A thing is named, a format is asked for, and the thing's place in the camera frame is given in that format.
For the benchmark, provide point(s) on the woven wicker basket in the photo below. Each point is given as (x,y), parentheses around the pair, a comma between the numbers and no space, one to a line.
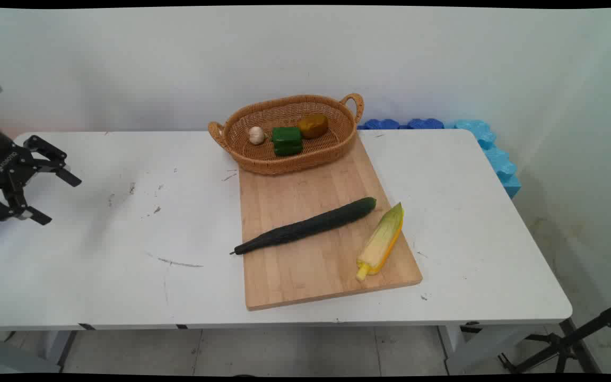
(289,154)

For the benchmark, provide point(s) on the green bell pepper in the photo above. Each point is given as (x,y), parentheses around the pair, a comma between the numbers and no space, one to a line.
(287,141)

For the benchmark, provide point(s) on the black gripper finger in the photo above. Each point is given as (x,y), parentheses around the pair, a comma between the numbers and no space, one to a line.
(15,204)
(51,155)

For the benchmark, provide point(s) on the orange yellow pepper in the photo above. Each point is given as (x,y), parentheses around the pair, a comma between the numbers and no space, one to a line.
(313,126)

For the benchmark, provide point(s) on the yellow corn cob with husk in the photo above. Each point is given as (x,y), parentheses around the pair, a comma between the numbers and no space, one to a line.
(381,244)

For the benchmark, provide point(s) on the white table leg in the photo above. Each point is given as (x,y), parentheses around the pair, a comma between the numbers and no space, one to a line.
(475,347)
(24,353)

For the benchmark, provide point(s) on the dark green cucumber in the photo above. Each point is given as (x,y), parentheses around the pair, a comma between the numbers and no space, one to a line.
(305,227)

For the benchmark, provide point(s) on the light blue foam strip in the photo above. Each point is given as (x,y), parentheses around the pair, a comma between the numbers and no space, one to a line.
(499,159)

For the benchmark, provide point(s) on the wooden cutting board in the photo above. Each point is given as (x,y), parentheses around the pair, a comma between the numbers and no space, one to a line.
(316,260)

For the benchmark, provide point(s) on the black tripod stand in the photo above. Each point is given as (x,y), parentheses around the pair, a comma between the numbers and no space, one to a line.
(570,342)

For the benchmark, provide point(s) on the dark blue foam block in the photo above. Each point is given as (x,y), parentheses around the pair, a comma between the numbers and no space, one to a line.
(425,123)
(382,124)

